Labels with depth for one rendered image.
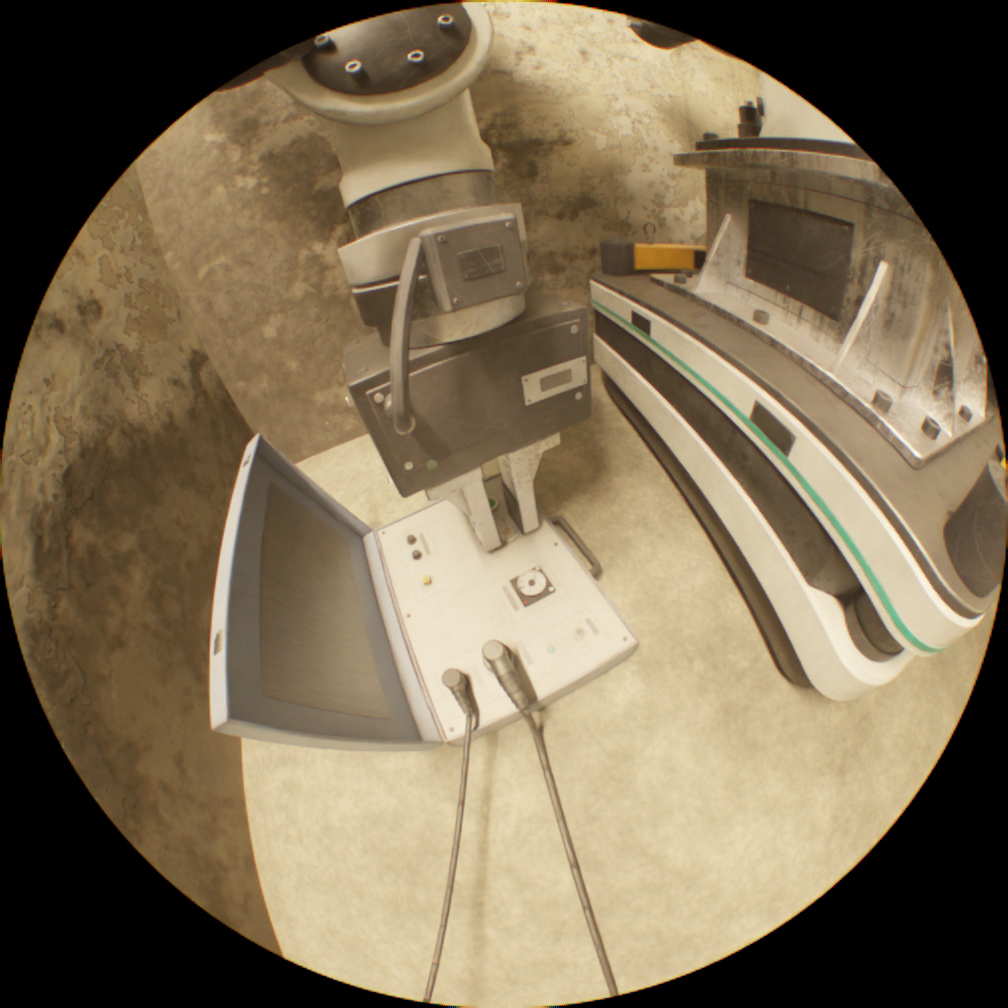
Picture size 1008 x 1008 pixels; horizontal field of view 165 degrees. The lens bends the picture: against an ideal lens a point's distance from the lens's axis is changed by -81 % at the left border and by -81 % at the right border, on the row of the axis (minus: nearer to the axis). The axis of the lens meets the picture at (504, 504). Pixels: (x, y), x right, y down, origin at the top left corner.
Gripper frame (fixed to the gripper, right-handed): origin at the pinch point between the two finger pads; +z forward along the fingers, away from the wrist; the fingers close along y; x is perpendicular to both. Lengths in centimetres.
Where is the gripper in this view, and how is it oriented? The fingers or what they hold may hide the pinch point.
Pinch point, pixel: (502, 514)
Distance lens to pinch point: 50.6
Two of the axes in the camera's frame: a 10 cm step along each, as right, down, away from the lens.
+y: 8.9, -4.2, 1.8
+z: 1.6, 6.7, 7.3
